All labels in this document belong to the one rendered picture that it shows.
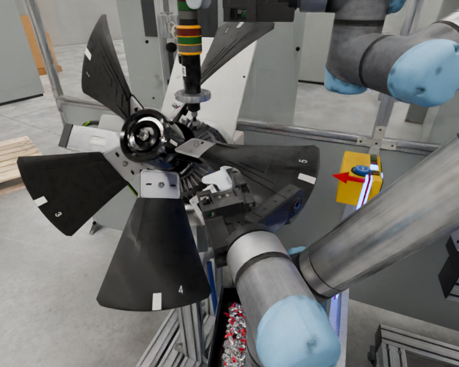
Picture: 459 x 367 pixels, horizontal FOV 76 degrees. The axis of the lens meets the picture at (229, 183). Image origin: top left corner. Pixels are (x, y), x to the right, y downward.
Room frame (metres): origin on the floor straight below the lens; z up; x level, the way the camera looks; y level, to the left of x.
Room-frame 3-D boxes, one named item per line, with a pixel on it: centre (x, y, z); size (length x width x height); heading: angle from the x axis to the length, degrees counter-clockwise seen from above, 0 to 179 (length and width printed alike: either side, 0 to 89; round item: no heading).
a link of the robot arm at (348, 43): (0.51, -0.21, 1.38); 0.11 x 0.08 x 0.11; 15
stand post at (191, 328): (0.73, 0.16, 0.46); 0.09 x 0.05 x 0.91; 69
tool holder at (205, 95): (0.59, 0.07, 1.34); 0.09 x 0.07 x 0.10; 14
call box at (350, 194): (0.72, -0.37, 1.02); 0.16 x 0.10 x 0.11; 159
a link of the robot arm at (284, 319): (0.19, -0.06, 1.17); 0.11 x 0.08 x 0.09; 16
